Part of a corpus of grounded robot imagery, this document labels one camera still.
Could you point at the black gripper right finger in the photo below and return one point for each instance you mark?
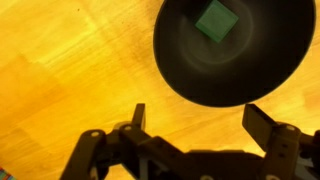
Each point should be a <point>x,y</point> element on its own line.
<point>283,146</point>

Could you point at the black bowl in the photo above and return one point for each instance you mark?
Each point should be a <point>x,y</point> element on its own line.
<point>233,73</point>

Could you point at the green cube block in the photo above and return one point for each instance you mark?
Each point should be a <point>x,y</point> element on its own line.
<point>216,20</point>

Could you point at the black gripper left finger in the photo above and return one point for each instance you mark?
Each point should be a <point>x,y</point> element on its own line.
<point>133,150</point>

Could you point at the multicolour striped backdrop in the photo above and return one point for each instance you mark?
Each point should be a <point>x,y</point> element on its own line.
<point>4,175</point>

